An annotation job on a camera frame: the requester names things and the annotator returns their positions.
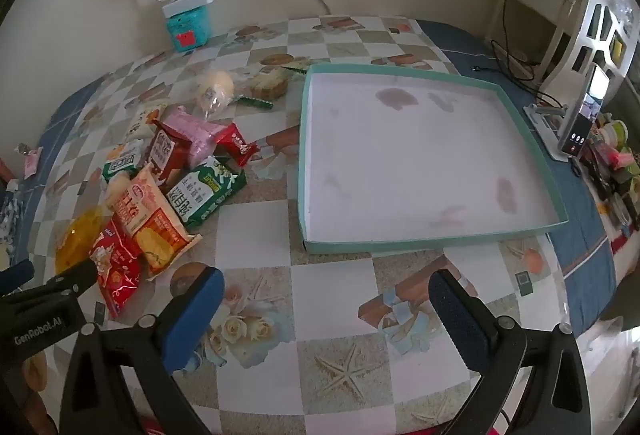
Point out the teal toy box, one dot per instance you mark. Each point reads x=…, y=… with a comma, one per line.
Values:
x=187, y=27

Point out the white cutout chair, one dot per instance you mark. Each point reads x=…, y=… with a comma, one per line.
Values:
x=595, y=5

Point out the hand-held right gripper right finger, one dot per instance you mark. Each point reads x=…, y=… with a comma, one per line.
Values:
x=457, y=325

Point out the teal cardboard tray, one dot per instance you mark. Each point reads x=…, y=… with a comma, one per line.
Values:
x=415, y=155

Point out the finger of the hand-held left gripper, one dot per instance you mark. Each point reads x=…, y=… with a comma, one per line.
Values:
x=17, y=276
x=70, y=280

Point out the dark red milk biscuit packet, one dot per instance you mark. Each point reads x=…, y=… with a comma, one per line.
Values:
x=165, y=152

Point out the green white biscuit packet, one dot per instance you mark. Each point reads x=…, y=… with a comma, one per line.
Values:
x=205, y=190

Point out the pile of small colourful toys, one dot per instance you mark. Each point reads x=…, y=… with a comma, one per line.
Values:
x=617, y=165

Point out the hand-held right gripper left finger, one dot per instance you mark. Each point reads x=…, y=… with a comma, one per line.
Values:
x=197, y=315

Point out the small pink packet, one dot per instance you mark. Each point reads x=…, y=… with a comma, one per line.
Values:
x=31, y=162

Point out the round bun in clear packet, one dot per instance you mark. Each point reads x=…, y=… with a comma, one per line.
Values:
x=215, y=87

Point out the pale jelly cup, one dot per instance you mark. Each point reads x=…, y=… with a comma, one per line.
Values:
x=115, y=189

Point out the white phone stand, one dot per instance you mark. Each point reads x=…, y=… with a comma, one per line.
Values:
x=542, y=122

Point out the green orange cracker packet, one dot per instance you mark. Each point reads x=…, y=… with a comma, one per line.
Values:
x=122, y=162

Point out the cream snack packet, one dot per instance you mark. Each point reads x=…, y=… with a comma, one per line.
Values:
x=142, y=122

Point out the pink snack packet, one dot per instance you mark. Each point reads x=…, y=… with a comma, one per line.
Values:
x=197, y=135

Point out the large red snack packet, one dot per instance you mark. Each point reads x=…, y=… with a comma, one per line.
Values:
x=117, y=270

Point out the blue tablecloth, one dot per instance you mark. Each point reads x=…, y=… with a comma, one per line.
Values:
x=582, y=235

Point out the yellow snack packet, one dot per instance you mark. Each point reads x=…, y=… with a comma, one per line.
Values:
x=77, y=237

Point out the small red snack packet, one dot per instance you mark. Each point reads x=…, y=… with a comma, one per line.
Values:
x=237, y=145

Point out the orange white chip packet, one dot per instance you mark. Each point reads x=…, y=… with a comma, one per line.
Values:
x=152, y=225

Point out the sandwich cake in clear packet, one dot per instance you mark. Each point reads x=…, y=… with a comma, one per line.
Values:
x=267, y=85

